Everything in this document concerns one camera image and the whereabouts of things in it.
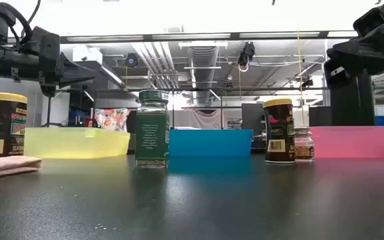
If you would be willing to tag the large black monitor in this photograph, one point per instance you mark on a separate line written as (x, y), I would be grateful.
(252, 116)

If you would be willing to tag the blue plastic bin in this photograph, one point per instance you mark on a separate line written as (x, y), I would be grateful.
(212, 143)

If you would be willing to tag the pink plastic bin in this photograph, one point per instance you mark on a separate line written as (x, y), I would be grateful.
(352, 141)

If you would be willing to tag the pink folded cloth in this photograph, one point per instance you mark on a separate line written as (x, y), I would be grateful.
(5, 165)

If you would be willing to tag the yellow plastic bin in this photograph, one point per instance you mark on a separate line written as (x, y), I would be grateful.
(75, 143)

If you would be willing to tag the overhead light bar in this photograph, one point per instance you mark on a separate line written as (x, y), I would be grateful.
(192, 36)

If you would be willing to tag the silver ceiling duct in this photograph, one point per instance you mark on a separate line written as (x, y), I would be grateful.
(202, 66)

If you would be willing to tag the tall black partition panel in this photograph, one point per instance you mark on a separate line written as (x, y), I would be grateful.
(352, 103)

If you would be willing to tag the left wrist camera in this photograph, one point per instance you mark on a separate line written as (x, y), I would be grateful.
(43, 33)

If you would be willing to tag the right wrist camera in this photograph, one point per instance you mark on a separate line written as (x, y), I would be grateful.
(368, 21)

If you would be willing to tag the yellow lid dark spice jar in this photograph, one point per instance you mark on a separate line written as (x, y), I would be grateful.
(5, 126)
(278, 133)

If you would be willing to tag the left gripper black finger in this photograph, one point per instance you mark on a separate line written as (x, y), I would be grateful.
(72, 73)

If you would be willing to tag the green lid glass spice jar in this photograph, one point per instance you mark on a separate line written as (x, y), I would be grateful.
(152, 133)

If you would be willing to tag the floral patterned cloth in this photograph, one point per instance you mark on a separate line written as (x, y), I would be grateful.
(112, 120)

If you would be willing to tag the round ceiling camera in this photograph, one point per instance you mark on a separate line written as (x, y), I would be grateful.
(131, 60)

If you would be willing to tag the low black panel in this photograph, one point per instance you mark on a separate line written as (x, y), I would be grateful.
(320, 116)

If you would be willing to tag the small glass spice jar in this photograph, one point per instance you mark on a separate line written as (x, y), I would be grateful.
(306, 146)

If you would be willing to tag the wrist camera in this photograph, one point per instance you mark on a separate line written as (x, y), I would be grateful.
(43, 33)
(368, 21)

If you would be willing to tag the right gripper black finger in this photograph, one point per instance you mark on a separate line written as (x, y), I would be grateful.
(337, 75)
(365, 53)

